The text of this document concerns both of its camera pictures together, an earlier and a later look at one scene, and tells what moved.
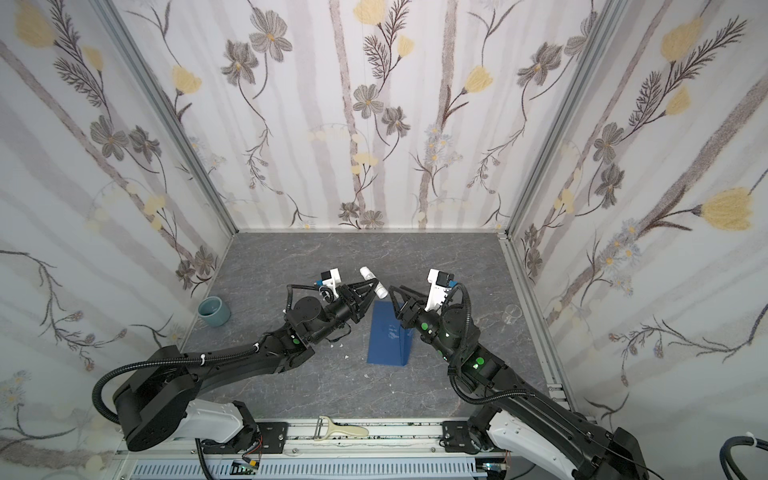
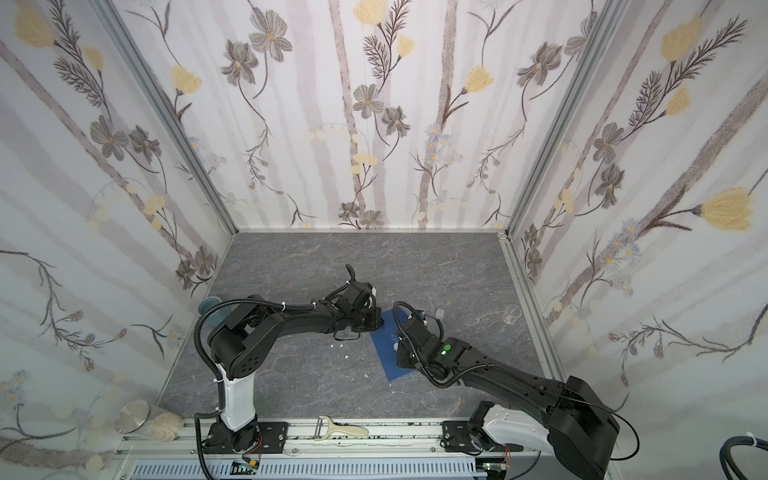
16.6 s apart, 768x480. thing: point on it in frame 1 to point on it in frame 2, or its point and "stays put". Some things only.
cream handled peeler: (354, 431) stays put
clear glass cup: (511, 313) stays put
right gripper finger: (415, 294) to (406, 358)
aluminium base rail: (320, 449) stays put
